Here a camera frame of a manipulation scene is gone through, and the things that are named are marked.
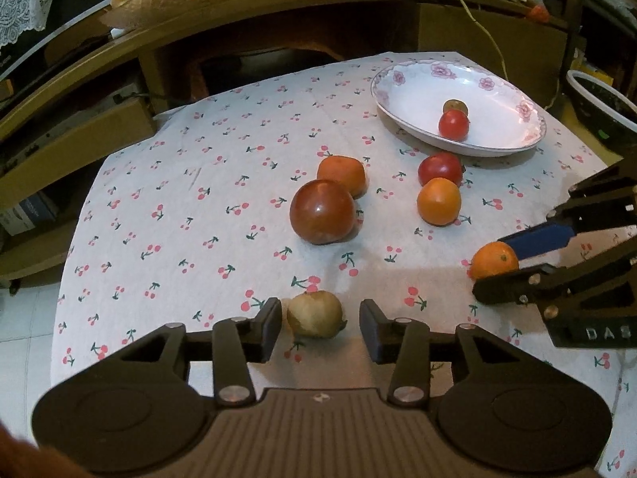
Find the white floral plate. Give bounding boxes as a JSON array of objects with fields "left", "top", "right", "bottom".
[{"left": 370, "top": 59, "right": 547, "bottom": 157}]

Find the cherry print tablecloth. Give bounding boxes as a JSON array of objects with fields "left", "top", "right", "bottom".
[{"left": 55, "top": 52, "right": 637, "bottom": 478}]

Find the small red tomato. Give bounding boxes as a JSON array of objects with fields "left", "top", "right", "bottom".
[{"left": 438, "top": 110, "right": 471, "bottom": 141}]

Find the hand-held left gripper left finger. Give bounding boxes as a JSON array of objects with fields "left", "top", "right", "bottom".
[{"left": 119, "top": 298, "right": 283, "bottom": 407}]

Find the small orange tangerine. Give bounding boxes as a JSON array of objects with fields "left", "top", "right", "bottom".
[{"left": 470, "top": 241, "right": 520, "bottom": 280}]

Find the black basin with white rim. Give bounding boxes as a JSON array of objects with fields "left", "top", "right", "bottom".
[{"left": 566, "top": 69, "right": 637, "bottom": 154}]

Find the white lace cloth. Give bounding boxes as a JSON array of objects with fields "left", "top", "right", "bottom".
[{"left": 0, "top": 0, "right": 66, "bottom": 51}]

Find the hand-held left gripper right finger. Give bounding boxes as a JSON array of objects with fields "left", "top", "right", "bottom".
[{"left": 359, "top": 299, "right": 544, "bottom": 407}]

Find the small beige round fruit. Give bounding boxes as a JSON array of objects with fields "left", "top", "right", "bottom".
[{"left": 286, "top": 291, "right": 348, "bottom": 338}]

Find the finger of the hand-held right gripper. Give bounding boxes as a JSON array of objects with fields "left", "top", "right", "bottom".
[
  {"left": 471, "top": 243, "right": 637, "bottom": 320},
  {"left": 496, "top": 157, "right": 637, "bottom": 262}
]

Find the wooden desk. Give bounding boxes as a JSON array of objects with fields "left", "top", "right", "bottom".
[{"left": 0, "top": 0, "right": 589, "bottom": 280}]

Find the yellow cable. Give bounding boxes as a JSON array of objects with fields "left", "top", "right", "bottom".
[{"left": 457, "top": 0, "right": 559, "bottom": 111}]

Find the large dark red tomato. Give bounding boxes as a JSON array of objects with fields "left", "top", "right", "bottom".
[{"left": 289, "top": 179, "right": 357, "bottom": 246}]

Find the orange-red persimmon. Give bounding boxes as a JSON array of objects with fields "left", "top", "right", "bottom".
[{"left": 317, "top": 156, "right": 367, "bottom": 199}]

